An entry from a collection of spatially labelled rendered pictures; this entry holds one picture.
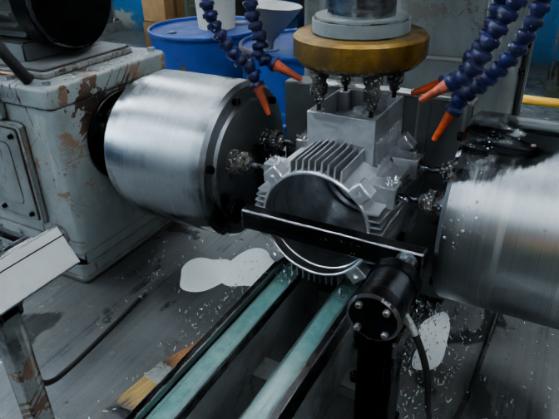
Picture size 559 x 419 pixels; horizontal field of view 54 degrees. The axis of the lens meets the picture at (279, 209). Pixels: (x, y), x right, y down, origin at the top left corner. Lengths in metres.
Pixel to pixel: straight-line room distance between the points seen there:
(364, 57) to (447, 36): 0.27
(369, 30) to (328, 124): 0.14
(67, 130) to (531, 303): 0.71
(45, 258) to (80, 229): 0.37
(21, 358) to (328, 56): 0.50
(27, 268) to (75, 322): 0.35
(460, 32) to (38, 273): 0.69
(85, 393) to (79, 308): 0.20
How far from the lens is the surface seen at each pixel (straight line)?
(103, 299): 1.01
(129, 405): 0.81
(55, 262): 0.65
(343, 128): 0.75
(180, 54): 2.69
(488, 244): 0.64
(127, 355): 0.89
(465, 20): 0.93
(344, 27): 0.71
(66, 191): 0.98
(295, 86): 0.91
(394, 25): 0.72
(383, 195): 0.72
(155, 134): 0.82
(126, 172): 0.87
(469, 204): 0.64
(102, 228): 1.04
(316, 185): 0.90
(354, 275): 0.75
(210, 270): 1.03
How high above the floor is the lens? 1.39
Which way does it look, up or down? 29 degrees down
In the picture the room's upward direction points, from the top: 2 degrees counter-clockwise
